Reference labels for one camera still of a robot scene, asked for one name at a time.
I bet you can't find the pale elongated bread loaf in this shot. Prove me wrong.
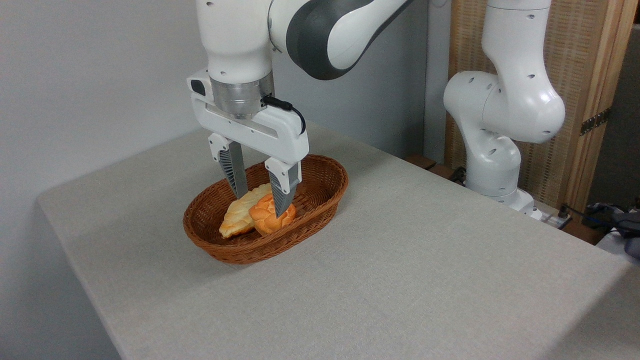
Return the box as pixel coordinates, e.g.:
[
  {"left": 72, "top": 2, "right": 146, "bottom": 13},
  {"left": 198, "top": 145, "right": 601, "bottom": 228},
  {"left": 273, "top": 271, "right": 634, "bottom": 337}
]
[{"left": 218, "top": 182, "right": 273, "bottom": 239}]

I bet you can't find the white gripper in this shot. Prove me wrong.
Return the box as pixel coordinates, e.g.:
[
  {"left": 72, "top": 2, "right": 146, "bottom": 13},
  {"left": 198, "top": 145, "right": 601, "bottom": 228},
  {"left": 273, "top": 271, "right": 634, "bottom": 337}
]
[{"left": 191, "top": 93, "right": 310, "bottom": 219}]

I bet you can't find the round orange bread roll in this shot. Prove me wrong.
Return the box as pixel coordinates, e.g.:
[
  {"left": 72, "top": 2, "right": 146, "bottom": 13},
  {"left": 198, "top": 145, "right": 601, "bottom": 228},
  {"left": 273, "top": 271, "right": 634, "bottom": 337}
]
[{"left": 248, "top": 193, "right": 297, "bottom": 237}]

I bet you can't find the wooden rattan folding screen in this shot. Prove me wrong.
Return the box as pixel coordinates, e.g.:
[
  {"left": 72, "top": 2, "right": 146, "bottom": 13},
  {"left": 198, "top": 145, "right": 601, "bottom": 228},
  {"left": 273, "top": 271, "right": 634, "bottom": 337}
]
[{"left": 444, "top": 0, "right": 640, "bottom": 217}]

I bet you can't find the black metal screen hinge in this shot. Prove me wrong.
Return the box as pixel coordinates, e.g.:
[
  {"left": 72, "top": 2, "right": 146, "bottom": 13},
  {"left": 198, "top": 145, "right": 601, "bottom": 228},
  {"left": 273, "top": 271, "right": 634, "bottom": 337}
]
[{"left": 579, "top": 107, "right": 612, "bottom": 137}]

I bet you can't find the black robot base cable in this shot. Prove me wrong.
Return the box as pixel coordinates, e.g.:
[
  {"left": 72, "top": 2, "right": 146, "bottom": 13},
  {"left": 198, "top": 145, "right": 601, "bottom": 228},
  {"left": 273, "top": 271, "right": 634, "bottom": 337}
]
[{"left": 556, "top": 202, "right": 617, "bottom": 232}]

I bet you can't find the grey blue device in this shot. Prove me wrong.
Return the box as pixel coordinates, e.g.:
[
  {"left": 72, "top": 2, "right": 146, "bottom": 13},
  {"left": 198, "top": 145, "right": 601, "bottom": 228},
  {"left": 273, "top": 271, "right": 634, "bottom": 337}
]
[{"left": 589, "top": 201, "right": 640, "bottom": 260}]

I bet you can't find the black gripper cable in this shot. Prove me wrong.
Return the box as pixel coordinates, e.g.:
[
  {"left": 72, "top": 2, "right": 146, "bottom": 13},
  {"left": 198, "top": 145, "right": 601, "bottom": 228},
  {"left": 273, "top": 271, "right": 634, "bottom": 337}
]
[{"left": 260, "top": 94, "right": 307, "bottom": 136}]

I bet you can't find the brown wicker oval basket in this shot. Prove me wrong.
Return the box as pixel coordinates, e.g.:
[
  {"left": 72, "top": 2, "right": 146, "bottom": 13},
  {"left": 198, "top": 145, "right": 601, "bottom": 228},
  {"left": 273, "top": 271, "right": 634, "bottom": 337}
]
[{"left": 182, "top": 154, "right": 350, "bottom": 265}]

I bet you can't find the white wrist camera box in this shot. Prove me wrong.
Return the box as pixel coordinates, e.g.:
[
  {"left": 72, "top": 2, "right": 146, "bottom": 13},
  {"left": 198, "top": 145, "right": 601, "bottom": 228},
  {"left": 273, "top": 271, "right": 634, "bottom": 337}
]
[{"left": 187, "top": 69, "right": 212, "bottom": 100}]

